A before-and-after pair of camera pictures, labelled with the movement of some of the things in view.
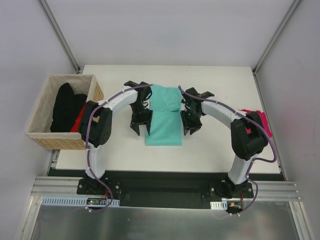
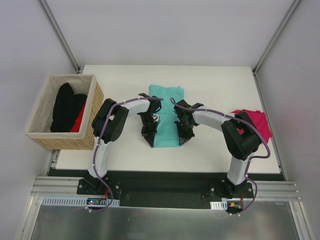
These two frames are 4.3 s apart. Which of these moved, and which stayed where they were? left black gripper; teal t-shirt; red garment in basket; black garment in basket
Moved: left black gripper
Stayed: teal t-shirt; black garment in basket; red garment in basket
